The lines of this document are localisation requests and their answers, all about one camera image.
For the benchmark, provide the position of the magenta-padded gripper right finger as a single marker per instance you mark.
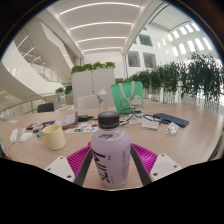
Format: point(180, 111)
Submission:
point(146, 161)

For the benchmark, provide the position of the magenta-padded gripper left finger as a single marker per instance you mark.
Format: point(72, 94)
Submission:
point(76, 163)

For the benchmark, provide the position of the lavender bottle with black cap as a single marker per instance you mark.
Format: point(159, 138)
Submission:
point(110, 153)

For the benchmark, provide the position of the flat round red coaster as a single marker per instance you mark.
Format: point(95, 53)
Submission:
point(89, 144)

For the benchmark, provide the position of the pale yellow mug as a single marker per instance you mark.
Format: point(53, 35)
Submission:
point(55, 138)

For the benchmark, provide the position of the colourful sticker sheet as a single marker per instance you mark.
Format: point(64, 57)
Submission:
point(81, 128)

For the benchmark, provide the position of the white paper packet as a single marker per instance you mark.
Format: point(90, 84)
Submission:
point(150, 124)

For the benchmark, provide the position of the clear plastic packet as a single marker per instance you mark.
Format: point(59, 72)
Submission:
point(172, 128)

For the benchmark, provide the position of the open printed booklet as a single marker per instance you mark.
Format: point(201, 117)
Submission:
point(66, 120)

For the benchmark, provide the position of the small black pouch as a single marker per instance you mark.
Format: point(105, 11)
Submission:
point(85, 118)

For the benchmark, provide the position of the small blue white item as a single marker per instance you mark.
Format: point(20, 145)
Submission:
point(38, 135)

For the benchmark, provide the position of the dark blue flat case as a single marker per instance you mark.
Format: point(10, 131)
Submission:
point(170, 119)

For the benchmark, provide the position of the black notebook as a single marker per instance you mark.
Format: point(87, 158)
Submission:
point(45, 125)

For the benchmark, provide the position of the white computer mouse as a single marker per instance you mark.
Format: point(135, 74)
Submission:
point(25, 137)

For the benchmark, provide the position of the small red black item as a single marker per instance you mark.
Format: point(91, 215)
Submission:
point(31, 126)

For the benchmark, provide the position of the small white charger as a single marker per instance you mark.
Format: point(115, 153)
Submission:
point(23, 131)

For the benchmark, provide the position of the black chair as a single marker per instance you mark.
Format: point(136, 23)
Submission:
point(45, 107)

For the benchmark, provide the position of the clear plastic bottle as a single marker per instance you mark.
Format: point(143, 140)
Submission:
point(102, 100)

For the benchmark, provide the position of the green tote bag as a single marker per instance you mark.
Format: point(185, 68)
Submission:
point(125, 96)

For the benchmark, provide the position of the planter box with green plants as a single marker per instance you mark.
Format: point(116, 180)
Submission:
point(68, 95)

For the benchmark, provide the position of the white cabinet topped with plants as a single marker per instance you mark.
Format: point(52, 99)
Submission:
point(86, 83)

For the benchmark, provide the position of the row of green hedge plants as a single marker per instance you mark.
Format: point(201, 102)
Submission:
point(196, 76)

